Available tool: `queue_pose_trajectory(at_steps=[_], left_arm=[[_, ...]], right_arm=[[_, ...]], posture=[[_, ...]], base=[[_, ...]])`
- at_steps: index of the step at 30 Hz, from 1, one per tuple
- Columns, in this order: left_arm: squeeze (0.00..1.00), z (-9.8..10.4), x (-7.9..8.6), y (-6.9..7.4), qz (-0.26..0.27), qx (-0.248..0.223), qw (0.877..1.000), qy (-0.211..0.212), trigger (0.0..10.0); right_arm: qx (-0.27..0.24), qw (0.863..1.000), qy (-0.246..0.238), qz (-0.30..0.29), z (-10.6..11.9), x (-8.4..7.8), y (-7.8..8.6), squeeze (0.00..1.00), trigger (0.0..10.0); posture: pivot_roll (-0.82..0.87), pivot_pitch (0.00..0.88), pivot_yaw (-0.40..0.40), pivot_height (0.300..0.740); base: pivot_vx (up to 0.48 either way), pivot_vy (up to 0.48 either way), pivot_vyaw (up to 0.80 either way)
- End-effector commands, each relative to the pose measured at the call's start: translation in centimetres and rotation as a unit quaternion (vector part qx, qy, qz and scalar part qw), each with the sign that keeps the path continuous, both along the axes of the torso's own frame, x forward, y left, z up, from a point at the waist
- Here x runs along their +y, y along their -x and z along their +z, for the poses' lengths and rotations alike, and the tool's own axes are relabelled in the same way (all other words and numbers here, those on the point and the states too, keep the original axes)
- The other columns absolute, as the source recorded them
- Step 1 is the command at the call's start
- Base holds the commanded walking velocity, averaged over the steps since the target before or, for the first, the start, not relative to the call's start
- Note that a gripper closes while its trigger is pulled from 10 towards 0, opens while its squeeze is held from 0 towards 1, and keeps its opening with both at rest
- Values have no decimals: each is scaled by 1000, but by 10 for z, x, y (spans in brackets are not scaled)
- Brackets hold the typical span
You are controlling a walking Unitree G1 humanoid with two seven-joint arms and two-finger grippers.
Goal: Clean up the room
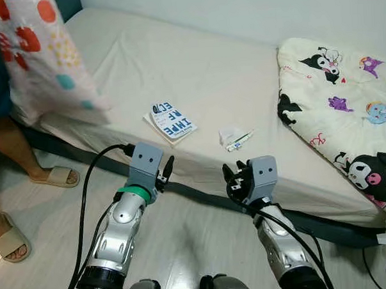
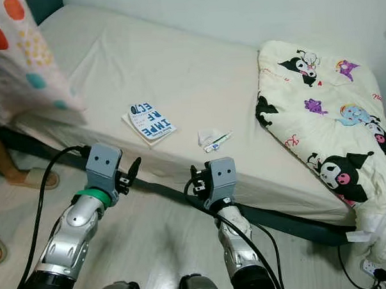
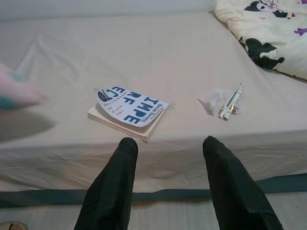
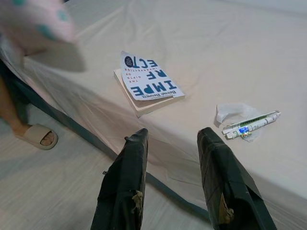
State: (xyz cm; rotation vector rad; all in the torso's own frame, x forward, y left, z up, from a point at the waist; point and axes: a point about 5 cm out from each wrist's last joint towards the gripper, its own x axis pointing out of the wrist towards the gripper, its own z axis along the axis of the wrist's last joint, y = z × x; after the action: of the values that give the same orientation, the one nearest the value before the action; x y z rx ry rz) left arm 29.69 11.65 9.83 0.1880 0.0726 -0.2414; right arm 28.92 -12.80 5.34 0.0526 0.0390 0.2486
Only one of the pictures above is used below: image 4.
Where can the cream sheeted mattress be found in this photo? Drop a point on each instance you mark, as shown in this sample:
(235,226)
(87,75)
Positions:
(216,60)

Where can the person's bare leg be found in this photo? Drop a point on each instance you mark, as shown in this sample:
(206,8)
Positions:
(12,112)

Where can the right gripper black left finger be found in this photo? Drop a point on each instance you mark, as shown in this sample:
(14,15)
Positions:
(122,182)

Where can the beige foam slipper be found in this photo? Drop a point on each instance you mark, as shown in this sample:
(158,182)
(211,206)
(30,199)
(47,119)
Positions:
(31,134)

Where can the white book blue letters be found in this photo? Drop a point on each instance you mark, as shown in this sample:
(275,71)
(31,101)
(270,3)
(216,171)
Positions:
(148,83)

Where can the white green wrapper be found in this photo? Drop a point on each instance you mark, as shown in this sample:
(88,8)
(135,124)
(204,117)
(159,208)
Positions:
(251,122)

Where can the pink dotted pillow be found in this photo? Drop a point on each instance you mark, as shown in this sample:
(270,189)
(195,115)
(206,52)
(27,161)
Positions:
(36,19)

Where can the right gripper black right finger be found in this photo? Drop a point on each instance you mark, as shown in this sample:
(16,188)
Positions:
(225,182)

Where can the dark teal bed frame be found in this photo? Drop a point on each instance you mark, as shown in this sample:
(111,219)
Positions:
(177,197)

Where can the crumpled white tissue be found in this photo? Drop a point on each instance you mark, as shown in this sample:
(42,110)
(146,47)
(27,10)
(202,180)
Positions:
(230,110)

